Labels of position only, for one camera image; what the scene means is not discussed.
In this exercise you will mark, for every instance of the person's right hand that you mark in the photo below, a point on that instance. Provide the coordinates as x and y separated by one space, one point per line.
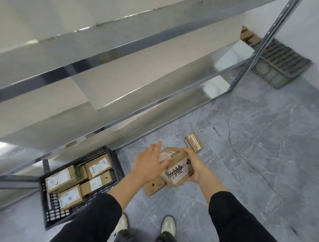
200 169

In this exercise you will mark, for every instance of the person's left hand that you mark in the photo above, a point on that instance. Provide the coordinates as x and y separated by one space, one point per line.
147 164

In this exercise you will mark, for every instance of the person's right thumb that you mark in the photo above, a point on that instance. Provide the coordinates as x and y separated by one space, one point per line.
190 153

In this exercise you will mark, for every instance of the person's left thumb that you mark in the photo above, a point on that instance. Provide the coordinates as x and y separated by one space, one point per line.
166 162

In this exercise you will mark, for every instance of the cardboard box with printed label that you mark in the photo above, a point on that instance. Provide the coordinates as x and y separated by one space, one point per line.
178 172

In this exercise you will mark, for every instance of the person's right forearm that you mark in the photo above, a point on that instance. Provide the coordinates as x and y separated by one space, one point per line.
211 185

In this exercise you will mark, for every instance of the person's left forearm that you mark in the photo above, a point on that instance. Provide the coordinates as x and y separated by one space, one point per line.
124 189

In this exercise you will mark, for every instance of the small taped cardboard box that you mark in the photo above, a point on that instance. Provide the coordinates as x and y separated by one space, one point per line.
194 142

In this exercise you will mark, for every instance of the plain cardboard box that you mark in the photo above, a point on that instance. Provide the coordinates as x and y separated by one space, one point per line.
153 187

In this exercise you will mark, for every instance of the person's right white shoe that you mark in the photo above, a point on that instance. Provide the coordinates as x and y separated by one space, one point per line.
168 225

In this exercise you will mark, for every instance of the person's white shoe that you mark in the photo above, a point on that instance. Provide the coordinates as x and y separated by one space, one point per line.
168 225
122 224

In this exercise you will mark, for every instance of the cardboard box with white label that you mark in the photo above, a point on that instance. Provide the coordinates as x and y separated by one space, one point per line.
97 184
69 198
98 165

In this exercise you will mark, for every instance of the person's left white shoe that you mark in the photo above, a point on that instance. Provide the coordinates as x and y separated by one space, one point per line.
122 224

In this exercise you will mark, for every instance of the cardboard box with green print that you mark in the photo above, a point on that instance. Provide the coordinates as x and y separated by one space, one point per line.
81 174

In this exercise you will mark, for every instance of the wide white-label cardboard box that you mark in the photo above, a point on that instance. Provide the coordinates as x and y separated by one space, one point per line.
59 179

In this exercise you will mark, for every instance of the black plastic crate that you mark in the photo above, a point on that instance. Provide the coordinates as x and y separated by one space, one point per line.
49 212

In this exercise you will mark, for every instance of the grey plastic crate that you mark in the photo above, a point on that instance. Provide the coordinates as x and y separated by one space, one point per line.
280 63

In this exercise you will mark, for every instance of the metal shelving rack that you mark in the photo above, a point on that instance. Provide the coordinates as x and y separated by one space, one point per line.
74 49

